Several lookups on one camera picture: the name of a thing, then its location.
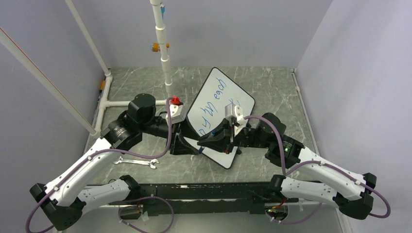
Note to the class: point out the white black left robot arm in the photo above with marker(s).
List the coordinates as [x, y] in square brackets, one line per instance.
[66, 198]

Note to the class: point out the orange black small tool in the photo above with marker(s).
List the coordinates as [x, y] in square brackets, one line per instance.
[102, 85]

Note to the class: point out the white pvc pipe frame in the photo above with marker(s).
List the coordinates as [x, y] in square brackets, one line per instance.
[158, 10]

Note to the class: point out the white whiteboard black frame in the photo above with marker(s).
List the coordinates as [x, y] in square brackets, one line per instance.
[208, 108]

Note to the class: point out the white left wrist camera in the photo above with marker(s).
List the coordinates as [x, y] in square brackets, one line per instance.
[177, 111]

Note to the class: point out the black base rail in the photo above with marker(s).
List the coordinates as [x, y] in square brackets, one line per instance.
[205, 198]

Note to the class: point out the orange knob on pipe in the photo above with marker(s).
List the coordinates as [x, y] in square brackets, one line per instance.
[155, 47]

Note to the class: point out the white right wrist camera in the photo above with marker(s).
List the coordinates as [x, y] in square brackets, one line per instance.
[234, 114]

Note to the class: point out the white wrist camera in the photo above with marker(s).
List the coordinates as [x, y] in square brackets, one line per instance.
[177, 111]
[234, 114]

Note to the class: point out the silver open-end wrench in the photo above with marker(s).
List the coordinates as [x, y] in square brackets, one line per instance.
[151, 163]

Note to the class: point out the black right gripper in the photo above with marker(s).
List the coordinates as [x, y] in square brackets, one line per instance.
[220, 141]

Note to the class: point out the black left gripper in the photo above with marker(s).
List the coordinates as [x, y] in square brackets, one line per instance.
[179, 144]

